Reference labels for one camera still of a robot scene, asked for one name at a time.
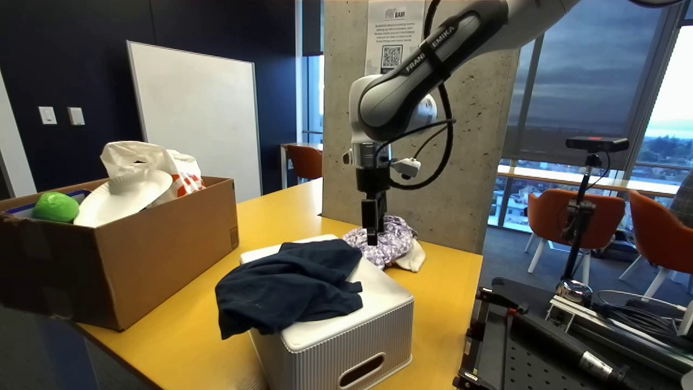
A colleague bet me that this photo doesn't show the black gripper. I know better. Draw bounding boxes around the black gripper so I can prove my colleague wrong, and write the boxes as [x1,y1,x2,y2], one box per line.
[354,159,391,248]

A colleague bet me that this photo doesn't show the purple checkered clothing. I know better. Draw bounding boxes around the purple checkered clothing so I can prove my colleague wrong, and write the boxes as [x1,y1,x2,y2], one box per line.
[339,213,419,272]

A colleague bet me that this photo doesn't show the dark blue clothing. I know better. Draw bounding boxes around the dark blue clothing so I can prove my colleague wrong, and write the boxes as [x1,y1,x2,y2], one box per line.
[214,238,365,343]

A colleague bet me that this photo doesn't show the white plastic container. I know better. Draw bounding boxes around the white plastic container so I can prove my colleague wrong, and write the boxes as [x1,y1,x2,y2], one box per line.
[239,233,418,390]

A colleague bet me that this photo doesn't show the cream white cloth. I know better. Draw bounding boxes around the cream white cloth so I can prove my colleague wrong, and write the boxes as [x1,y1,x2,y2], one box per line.
[391,236,428,276]

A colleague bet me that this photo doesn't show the orange chair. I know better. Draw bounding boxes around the orange chair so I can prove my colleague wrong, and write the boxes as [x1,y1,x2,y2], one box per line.
[282,144,325,182]
[527,188,628,278]
[625,188,693,306]

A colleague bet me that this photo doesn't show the grey concrete pillar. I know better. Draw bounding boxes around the grey concrete pillar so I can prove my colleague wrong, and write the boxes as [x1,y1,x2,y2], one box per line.
[321,0,521,256]

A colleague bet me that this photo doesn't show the white paper poster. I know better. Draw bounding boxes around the white paper poster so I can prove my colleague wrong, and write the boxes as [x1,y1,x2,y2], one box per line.
[362,0,428,79]

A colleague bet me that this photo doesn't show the white leaning board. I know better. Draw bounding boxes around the white leaning board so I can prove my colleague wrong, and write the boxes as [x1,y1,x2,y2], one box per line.
[126,40,262,204]

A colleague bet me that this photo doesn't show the black robot stand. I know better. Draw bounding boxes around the black robot stand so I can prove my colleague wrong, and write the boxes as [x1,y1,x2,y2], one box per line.
[453,278,693,390]

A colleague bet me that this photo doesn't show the brown cardboard box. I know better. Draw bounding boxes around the brown cardboard box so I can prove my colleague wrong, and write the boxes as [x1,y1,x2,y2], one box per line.
[0,176,240,333]

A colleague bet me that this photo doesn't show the green ball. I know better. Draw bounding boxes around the green ball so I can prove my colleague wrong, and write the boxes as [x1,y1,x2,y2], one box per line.
[31,190,79,226]

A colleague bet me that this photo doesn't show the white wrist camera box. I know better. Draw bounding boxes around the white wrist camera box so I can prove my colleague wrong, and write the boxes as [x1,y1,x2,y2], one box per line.
[391,157,424,182]

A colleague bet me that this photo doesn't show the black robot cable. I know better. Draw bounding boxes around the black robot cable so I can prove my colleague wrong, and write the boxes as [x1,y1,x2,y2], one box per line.
[385,84,457,192]

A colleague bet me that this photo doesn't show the black camera on tripod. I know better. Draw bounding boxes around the black camera on tripod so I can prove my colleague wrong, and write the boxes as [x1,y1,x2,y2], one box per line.
[553,135,633,290]

